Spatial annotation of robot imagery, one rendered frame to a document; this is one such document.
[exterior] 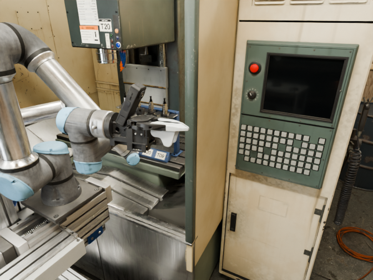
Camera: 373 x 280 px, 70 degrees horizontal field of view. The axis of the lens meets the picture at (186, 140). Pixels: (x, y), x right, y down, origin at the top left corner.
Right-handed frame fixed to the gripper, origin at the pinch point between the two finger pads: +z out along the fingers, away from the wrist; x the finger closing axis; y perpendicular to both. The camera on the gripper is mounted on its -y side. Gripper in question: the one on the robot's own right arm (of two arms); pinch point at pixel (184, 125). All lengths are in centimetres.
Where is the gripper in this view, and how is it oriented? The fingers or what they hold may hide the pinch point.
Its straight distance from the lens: 65.3
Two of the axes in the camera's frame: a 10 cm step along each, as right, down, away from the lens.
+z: 9.6, 1.2, -2.6
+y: -0.4, 9.5, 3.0
